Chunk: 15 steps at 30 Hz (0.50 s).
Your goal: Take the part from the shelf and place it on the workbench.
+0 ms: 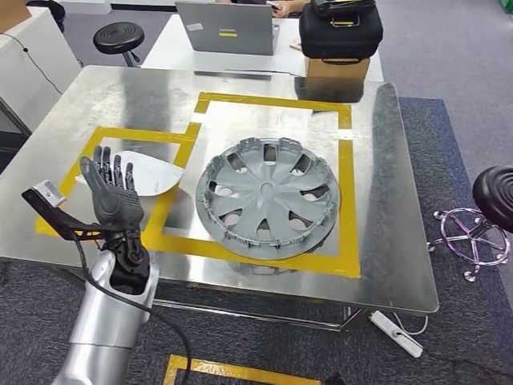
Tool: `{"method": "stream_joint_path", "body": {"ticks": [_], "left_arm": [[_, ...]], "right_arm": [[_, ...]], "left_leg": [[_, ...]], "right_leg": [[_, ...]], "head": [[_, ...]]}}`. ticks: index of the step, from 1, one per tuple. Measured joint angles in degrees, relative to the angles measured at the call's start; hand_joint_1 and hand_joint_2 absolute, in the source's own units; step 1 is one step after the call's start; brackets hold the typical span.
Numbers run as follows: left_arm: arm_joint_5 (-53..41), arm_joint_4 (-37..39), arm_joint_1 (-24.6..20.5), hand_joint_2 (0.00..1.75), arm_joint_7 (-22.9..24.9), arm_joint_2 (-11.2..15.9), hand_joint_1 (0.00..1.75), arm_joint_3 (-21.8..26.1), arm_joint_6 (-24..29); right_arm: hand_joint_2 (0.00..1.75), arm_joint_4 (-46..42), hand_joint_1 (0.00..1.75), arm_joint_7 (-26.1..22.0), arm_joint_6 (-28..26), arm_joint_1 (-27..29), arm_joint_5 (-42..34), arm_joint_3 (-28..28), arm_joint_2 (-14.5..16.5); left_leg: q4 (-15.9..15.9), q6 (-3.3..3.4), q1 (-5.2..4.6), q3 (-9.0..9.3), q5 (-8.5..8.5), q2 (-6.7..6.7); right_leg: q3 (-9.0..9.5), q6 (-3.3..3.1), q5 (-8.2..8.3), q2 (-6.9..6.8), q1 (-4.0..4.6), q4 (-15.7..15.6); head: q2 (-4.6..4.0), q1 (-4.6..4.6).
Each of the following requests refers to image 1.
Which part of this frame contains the black round stool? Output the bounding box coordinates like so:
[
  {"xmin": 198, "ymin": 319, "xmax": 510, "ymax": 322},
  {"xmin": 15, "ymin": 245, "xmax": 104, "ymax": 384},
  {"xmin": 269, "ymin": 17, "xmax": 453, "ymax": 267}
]
[
  {"xmin": 93, "ymin": 22, "xmax": 145, "ymax": 67},
  {"xmin": 426, "ymin": 164, "xmax": 513, "ymax": 282},
  {"xmin": 26, "ymin": 0, "xmax": 67, "ymax": 25}
]

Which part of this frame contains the white cable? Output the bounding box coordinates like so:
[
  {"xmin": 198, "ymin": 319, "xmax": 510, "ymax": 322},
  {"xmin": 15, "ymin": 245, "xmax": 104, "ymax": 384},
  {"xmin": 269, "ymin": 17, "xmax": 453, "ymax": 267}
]
[{"xmin": 392, "ymin": 313, "xmax": 429, "ymax": 337}]

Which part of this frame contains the white curved plastic part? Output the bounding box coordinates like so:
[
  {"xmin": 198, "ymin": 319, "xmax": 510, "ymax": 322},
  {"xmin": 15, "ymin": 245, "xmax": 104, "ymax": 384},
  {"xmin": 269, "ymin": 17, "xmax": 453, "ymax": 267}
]
[{"xmin": 75, "ymin": 151, "xmax": 185, "ymax": 197}]

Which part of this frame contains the white desk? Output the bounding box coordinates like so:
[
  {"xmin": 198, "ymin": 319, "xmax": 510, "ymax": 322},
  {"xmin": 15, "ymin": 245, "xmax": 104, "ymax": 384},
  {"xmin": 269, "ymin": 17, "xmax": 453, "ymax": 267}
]
[{"xmin": 141, "ymin": 13, "xmax": 385, "ymax": 83}]

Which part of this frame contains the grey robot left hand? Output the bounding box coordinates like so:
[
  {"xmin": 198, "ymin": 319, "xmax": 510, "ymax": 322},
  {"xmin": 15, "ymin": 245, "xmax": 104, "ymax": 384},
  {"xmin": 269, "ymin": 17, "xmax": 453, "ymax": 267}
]
[{"xmin": 79, "ymin": 146, "xmax": 145, "ymax": 232}]

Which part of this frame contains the grey laptop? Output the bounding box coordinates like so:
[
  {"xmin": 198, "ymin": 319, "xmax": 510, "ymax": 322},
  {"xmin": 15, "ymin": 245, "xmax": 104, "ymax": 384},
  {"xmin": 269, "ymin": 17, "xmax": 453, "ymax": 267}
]
[{"xmin": 175, "ymin": 0, "xmax": 280, "ymax": 57}]

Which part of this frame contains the steel workbench table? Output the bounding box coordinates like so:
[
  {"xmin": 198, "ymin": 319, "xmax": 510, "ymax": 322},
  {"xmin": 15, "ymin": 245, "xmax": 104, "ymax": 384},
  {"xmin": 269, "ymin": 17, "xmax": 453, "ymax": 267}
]
[{"xmin": 0, "ymin": 66, "xmax": 440, "ymax": 333}]

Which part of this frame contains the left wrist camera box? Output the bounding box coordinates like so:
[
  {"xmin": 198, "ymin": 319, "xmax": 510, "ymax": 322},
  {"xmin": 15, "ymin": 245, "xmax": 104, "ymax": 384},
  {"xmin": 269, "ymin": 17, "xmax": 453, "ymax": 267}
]
[{"xmin": 22, "ymin": 180, "xmax": 67, "ymax": 209}]

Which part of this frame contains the black carry case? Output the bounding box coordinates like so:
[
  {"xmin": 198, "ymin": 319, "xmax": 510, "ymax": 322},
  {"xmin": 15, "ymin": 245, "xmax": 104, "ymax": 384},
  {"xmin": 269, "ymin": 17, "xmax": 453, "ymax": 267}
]
[{"xmin": 298, "ymin": 0, "xmax": 384, "ymax": 60}]

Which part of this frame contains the grey wheel hubcap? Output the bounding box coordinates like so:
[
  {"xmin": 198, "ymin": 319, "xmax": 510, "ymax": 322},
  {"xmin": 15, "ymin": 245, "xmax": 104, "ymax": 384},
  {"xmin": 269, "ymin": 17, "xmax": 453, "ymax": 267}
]
[{"xmin": 195, "ymin": 136, "xmax": 341, "ymax": 261}]

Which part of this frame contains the brown cardboard box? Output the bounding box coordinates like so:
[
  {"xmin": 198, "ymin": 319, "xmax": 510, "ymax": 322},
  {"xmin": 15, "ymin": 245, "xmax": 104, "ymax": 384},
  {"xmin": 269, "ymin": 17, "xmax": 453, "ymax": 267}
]
[
  {"xmin": 0, "ymin": 0, "xmax": 32, "ymax": 33},
  {"xmin": 304, "ymin": 55, "xmax": 370, "ymax": 81}
]

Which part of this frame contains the person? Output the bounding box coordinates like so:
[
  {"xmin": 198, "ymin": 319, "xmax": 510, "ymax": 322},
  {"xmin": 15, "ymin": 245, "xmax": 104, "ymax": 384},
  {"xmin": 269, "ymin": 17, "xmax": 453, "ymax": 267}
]
[{"xmin": 272, "ymin": 0, "xmax": 309, "ymax": 18}]

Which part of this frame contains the white power strip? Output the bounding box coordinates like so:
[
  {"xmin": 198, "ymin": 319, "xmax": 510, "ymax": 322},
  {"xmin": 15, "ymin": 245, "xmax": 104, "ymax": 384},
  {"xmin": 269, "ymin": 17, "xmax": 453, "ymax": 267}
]
[{"xmin": 368, "ymin": 310, "xmax": 423, "ymax": 359}]

